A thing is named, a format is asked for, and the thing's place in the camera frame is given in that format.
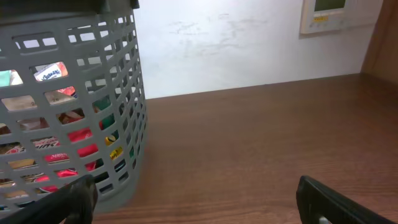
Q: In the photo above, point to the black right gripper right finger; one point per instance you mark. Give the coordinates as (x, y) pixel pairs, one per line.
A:
(317, 203)

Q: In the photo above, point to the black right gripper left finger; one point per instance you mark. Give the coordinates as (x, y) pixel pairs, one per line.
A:
(73, 203)

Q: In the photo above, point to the San Remo spaghetti packet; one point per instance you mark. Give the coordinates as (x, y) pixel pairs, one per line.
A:
(47, 143)

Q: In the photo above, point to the green Nescafe coffee bag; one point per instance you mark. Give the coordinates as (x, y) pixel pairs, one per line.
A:
(107, 121)

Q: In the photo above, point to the grey plastic basket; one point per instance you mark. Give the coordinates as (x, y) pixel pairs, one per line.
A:
(97, 42)

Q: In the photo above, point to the beige paper pouch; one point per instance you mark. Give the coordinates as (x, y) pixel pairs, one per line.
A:
(27, 102)

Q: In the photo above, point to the Kleenex tissue multipack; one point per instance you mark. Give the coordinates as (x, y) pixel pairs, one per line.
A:
(52, 71)

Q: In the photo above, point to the white wall control panel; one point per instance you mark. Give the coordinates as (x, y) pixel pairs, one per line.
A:
(330, 15)

